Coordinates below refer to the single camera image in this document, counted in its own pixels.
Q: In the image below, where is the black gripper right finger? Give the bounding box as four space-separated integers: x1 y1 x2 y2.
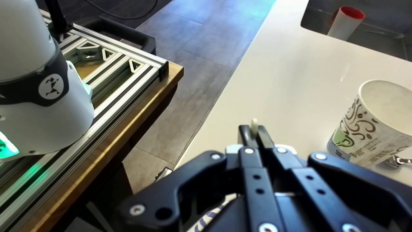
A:
256 125 412 232

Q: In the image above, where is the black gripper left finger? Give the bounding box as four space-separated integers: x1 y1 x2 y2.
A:
117 123 285 232

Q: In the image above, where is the patterned paper cup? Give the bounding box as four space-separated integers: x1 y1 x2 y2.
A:
326 78 412 170

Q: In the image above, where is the stainless steel sink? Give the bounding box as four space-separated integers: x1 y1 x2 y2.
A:
300 0 412 61

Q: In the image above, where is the red rimmed white cup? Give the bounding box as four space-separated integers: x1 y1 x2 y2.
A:
327 5 367 42

